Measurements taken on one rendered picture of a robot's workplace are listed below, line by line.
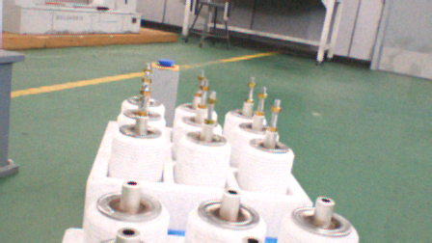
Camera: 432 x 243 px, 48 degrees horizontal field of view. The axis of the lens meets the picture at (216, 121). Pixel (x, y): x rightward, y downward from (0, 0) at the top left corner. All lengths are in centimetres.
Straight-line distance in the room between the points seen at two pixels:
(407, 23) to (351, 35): 60
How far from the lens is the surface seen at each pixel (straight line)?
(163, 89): 124
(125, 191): 57
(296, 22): 593
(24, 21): 351
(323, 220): 62
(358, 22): 582
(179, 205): 85
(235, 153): 100
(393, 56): 578
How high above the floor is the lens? 50
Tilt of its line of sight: 14 degrees down
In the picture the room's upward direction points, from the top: 9 degrees clockwise
